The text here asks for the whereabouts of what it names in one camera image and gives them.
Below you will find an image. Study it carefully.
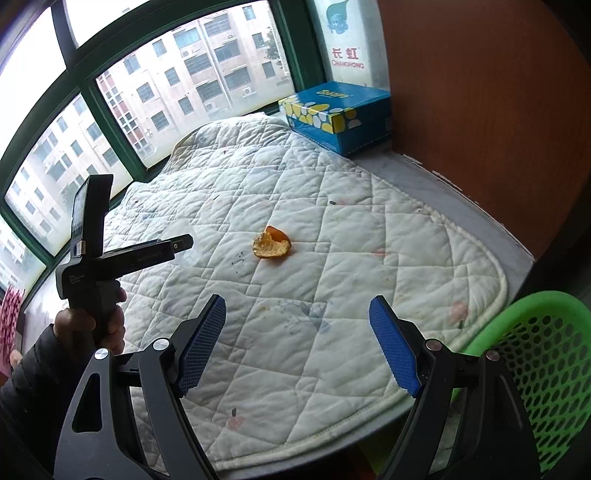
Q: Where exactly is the blue yellow tissue box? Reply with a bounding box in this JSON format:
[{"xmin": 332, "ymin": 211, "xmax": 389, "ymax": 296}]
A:
[{"xmin": 278, "ymin": 82, "xmax": 392, "ymax": 157}]

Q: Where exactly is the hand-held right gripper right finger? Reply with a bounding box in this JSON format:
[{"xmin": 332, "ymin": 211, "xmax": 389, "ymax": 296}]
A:
[{"xmin": 368, "ymin": 295, "xmax": 541, "ymax": 480}]

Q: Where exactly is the white printed cardboard box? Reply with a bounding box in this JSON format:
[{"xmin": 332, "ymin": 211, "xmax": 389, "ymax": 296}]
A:
[{"xmin": 318, "ymin": 0, "xmax": 389, "ymax": 88}]

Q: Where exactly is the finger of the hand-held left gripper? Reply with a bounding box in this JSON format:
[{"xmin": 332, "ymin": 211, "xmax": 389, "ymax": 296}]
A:
[{"xmin": 102, "ymin": 234, "xmax": 195, "ymax": 280}]

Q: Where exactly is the brown wooden cabinet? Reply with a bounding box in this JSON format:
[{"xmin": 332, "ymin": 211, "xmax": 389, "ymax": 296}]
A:
[{"xmin": 376, "ymin": 0, "xmax": 591, "ymax": 264}]

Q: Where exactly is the person's left hand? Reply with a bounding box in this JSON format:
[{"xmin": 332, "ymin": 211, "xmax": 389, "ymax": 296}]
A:
[{"xmin": 52, "ymin": 286, "xmax": 127, "ymax": 356}]

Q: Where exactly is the green perforated plastic basket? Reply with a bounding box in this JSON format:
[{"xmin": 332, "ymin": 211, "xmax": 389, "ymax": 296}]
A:
[{"xmin": 450, "ymin": 291, "xmax": 591, "ymax": 476}]

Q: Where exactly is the white quilted mat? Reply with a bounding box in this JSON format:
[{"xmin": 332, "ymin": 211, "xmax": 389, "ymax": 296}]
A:
[{"xmin": 92, "ymin": 113, "xmax": 509, "ymax": 476}]

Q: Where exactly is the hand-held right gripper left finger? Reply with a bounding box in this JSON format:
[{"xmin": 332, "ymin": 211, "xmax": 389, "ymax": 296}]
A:
[{"xmin": 54, "ymin": 294, "xmax": 228, "ymax": 480}]

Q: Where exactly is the pink patterned cloth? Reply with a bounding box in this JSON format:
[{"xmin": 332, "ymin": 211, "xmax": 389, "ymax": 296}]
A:
[{"xmin": 0, "ymin": 285, "xmax": 26, "ymax": 365}]

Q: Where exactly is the clear plastic wrapper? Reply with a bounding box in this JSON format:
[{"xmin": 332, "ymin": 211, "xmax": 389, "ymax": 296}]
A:
[{"xmin": 161, "ymin": 220, "xmax": 204, "ymax": 267}]

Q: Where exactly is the green window frame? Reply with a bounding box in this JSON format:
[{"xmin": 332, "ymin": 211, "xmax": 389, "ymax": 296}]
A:
[{"xmin": 0, "ymin": 0, "xmax": 324, "ymax": 301}]

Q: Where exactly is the person's left forearm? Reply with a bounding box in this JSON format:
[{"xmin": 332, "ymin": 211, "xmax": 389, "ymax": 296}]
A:
[{"xmin": 0, "ymin": 323, "xmax": 100, "ymax": 480}]

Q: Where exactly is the orange peel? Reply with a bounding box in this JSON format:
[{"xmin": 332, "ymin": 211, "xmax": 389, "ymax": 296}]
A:
[{"xmin": 252, "ymin": 225, "xmax": 293, "ymax": 260}]

